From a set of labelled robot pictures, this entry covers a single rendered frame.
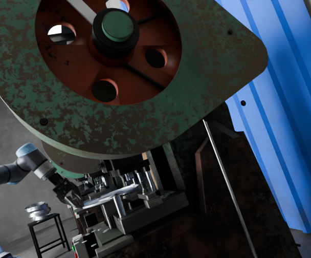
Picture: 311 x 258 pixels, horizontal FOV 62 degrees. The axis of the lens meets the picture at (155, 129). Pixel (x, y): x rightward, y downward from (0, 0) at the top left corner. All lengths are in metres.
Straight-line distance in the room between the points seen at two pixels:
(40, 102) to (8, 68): 0.13
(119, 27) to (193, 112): 0.38
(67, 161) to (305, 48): 2.08
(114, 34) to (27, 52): 0.27
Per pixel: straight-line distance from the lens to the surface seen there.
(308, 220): 2.19
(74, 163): 2.60
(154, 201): 1.08
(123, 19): 0.92
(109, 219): 1.25
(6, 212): 8.04
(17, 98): 0.86
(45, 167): 1.18
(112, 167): 1.22
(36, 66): 0.88
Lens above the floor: 0.91
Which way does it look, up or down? 5 degrees up
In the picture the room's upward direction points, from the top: 20 degrees counter-clockwise
